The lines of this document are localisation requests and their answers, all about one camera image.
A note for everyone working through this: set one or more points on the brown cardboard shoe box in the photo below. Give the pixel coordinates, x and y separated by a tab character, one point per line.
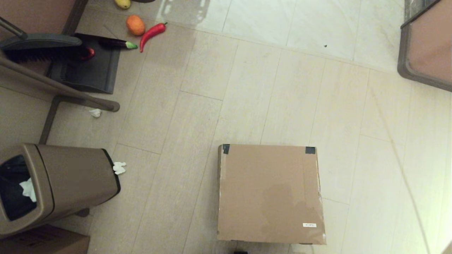
270	194

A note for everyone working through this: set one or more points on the white crumpled tissue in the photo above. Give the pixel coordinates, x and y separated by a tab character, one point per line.
28	190
119	168
95	113

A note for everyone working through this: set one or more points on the red chili pepper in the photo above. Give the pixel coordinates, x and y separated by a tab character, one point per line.
151	33

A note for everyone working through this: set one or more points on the orange toy fruit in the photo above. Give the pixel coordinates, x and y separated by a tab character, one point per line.
136	25

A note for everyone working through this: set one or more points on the toy eggplant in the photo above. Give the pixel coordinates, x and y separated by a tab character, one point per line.
114	43

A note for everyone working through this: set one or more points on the dark grey dustpan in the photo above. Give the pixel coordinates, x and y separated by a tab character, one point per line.
88	74

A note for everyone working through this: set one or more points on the dark round object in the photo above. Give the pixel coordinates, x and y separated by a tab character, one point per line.
143	0

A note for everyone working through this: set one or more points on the small red toy fruit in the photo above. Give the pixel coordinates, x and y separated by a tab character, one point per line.
90	53

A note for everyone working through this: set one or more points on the yellow toy fruit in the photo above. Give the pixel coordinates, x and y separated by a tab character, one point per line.
122	3

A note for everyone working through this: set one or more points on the brown trash bin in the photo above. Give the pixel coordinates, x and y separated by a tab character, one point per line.
70	176

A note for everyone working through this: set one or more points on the black broom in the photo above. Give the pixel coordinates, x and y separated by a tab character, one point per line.
42	53

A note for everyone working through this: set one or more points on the closed brown cardboard carton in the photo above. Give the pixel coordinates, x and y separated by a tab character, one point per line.
42	243

